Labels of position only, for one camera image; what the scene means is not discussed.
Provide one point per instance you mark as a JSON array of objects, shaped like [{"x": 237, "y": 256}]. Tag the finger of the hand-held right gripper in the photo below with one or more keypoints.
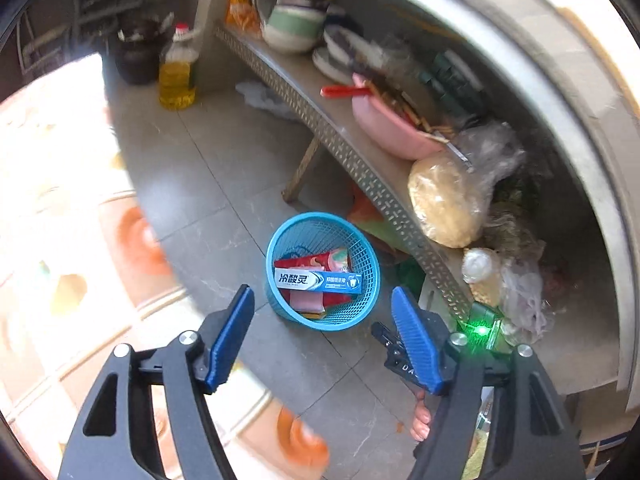
[{"x": 385, "y": 335}]

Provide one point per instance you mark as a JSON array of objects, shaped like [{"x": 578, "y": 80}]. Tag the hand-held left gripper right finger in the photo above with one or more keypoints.
[{"x": 417, "y": 340}]

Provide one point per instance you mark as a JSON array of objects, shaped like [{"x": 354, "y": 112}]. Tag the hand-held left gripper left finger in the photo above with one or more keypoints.
[{"x": 227, "y": 340}]

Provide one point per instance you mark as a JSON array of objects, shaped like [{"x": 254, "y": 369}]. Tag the blue toothpaste box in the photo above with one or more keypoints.
[{"x": 315, "y": 280}]

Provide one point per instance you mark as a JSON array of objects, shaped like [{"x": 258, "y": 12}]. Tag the red snack bag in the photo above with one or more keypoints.
[{"x": 325, "y": 260}]

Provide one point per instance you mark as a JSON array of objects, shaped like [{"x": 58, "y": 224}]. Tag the blue plastic basket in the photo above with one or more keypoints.
[{"x": 295, "y": 225}]

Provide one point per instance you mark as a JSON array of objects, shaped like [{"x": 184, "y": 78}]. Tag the person's right hand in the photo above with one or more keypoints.
[{"x": 420, "y": 422}]

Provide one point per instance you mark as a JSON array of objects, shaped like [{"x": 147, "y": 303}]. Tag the small bag of beans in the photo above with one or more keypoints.
[{"x": 480, "y": 270}]

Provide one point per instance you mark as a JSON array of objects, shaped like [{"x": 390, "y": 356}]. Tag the crumpled clear plastic bag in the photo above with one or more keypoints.
[{"x": 525, "y": 300}]

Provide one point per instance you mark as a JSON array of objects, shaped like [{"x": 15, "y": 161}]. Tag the orange red plastic bag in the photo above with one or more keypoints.
[{"x": 370, "y": 220}]

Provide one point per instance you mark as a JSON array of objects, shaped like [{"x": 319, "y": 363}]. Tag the bag of yellow noodles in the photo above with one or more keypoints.
[{"x": 440, "y": 205}]

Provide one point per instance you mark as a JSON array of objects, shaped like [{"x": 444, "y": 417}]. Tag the wooden shelf leg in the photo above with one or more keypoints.
[{"x": 300, "y": 170}]

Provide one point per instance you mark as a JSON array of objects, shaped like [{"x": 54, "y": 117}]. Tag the pink basin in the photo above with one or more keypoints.
[{"x": 385, "y": 125}]

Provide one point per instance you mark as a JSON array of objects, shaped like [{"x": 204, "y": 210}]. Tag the perforated metal shelf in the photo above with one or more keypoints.
[{"x": 320, "y": 125}]

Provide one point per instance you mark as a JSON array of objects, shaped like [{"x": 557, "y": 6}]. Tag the bundle of wooden chopsticks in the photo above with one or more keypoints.
[{"x": 400, "y": 105}]

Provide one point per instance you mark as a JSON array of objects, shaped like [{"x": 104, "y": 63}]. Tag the red spoon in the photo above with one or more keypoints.
[{"x": 345, "y": 91}]

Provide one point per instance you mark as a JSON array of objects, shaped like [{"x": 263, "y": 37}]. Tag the grey concrete counter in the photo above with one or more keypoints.
[{"x": 550, "y": 110}]

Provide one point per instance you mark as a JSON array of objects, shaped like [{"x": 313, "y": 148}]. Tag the cooking oil bottle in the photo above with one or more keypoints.
[{"x": 175, "y": 75}]

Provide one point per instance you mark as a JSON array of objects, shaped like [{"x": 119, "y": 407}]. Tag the stack of plates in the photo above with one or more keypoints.
[{"x": 330, "y": 60}]

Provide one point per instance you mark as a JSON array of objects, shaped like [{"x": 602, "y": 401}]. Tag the dark pot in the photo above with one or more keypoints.
[{"x": 137, "y": 60}]

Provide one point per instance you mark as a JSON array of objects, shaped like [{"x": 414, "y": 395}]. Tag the stack of green white bowls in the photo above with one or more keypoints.
[{"x": 290, "y": 25}]

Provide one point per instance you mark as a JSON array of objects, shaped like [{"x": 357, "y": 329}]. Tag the orange snack packets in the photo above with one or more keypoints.
[{"x": 237, "y": 10}]

